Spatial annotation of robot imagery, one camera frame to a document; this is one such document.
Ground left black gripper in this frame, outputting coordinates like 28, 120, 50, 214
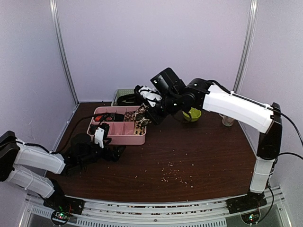
78, 138, 125, 167

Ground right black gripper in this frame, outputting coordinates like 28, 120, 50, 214
144, 94, 182, 126

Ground floral paisley tie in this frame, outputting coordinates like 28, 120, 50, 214
134, 104, 152, 128

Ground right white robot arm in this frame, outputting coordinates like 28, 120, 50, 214
139, 77, 282, 209

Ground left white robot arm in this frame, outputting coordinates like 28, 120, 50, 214
0, 128, 126, 210

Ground pink divided organizer box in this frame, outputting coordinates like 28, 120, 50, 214
94, 106, 146, 145

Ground leopard print rolled tie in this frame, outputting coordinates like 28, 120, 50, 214
134, 123, 146, 136

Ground brown dotted rolled tie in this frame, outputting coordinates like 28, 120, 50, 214
124, 111, 135, 122

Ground black tie in basket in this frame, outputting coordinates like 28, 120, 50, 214
117, 94, 140, 106

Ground dark red patterned rolled tie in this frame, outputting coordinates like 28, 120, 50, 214
94, 113, 125, 122

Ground lime green bowl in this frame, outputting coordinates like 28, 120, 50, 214
182, 108, 202, 122

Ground green perforated plastic basket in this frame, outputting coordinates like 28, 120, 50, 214
111, 88, 140, 106

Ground white printed mug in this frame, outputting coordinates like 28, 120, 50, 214
219, 114, 235, 127

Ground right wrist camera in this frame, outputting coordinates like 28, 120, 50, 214
134, 85, 162, 107

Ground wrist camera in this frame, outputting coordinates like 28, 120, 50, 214
134, 85, 162, 107
93, 123, 110, 148

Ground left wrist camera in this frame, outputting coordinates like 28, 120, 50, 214
93, 123, 110, 148

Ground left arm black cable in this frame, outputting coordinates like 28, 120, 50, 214
14, 114, 100, 154

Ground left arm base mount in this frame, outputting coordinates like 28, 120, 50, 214
43, 197, 85, 215

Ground front aluminium rail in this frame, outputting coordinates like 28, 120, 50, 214
23, 185, 285, 227

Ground right aluminium frame post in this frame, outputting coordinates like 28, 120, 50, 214
233, 0, 259, 93

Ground aluminium frame post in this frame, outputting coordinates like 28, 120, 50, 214
49, 0, 79, 105
233, 0, 259, 93

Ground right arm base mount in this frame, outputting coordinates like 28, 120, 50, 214
226, 192, 267, 214

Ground left aluminium frame post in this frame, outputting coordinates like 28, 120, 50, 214
49, 0, 79, 105

